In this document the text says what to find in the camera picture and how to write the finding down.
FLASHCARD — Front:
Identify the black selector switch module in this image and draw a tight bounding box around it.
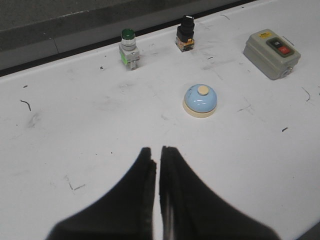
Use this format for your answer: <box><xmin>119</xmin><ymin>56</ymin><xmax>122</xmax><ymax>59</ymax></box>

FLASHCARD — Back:
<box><xmin>175</xmin><ymin>15</ymin><xmax>195</xmax><ymax>52</ymax></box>

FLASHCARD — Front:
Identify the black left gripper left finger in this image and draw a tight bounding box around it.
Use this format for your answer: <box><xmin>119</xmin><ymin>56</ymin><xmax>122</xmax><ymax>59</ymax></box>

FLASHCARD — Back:
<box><xmin>47</xmin><ymin>147</ymin><xmax>156</xmax><ymax>240</ymax></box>

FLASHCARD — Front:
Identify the grey on off switch box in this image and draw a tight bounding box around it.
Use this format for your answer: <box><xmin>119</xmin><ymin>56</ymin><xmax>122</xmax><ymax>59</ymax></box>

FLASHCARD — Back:
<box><xmin>243</xmin><ymin>29</ymin><xmax>301</xmax><ymax>80</ymax></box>

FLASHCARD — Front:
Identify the green pushbutton switch module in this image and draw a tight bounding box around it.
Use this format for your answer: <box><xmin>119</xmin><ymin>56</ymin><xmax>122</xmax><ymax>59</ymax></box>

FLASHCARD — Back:
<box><xmin>118</xmin><ymin>28</ymin><xmax>140</xmax><ymax>71</ymax></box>

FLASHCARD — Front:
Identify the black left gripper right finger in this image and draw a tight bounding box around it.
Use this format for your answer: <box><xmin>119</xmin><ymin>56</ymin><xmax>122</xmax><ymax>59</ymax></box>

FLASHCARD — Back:
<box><xmin>159</xmin><ymin>146</ymin><xmax>279</xmax><ymax>240</ymax></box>

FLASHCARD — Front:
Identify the blue dome call bell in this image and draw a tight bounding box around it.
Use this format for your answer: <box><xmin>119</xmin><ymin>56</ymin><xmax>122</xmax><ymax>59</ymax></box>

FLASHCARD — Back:
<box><xmin>182</xmin><ymin>84</ymin><xmax>218</xmax><ymax>118</ymax></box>

